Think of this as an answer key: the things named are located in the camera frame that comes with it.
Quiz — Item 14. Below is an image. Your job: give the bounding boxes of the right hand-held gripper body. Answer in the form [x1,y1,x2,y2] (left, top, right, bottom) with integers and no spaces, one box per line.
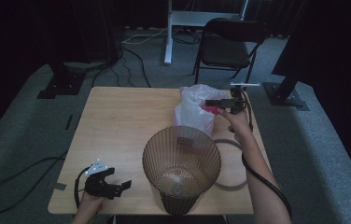
[223,82,260,115]

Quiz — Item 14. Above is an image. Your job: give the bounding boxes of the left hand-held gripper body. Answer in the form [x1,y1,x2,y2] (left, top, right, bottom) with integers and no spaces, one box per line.
[83,159,116,200]

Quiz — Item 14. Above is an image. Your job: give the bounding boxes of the pink and white plastic bag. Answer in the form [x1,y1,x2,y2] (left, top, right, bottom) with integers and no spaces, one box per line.
[173,83,231,137]

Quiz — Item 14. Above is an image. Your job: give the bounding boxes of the brown ribbed trash bin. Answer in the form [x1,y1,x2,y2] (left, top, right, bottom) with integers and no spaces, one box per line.
[141,125,222,217]

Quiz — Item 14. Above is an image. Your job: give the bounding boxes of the person's left hand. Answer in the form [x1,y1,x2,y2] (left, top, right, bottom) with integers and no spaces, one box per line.
[78,189,106,213]

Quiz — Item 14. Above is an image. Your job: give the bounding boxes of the person's right hand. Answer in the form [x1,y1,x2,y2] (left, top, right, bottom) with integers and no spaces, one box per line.
[219,107,253,136]

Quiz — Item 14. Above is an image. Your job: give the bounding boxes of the black folding chair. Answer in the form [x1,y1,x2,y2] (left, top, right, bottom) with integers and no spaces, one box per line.
[191,17,270,86]

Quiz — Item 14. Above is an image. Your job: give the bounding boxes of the black tape strip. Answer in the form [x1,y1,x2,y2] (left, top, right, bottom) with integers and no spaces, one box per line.
[64,114,74,132]

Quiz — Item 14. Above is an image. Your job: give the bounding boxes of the black stand with square base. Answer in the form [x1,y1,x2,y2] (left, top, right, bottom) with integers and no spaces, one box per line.
[36,60,88,100]

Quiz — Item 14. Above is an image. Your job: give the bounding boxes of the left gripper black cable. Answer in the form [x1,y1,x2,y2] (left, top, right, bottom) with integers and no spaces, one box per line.
[74,167,91,210]

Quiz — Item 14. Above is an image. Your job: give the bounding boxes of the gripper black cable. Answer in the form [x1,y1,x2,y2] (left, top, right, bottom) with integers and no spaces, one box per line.
[240,90,293,220]
[74,167,91,210]

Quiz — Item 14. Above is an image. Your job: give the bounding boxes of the black stand with slanted post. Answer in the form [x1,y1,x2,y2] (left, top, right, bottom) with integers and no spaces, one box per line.
[263,69,310,112]

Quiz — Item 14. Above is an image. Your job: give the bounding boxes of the thick black floor cable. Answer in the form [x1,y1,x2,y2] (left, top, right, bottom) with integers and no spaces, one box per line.
[0,151,69,216]

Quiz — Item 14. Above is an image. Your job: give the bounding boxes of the white desk frame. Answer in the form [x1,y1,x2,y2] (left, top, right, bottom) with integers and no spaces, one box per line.
[163,0,250,65]

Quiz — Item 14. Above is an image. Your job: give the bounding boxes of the grey bin ring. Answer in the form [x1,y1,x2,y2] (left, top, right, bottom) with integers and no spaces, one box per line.
[212,138,248,191]

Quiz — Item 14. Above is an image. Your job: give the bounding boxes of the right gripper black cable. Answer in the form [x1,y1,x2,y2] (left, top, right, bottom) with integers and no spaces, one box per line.
[240,90,293,220]

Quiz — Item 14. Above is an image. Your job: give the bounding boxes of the thin black floor cables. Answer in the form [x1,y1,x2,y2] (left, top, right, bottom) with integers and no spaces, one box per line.
[91,45,153,89]

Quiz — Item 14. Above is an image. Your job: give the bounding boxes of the white floor cable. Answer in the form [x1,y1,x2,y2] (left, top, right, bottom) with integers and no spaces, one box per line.
[121,27,169,45]

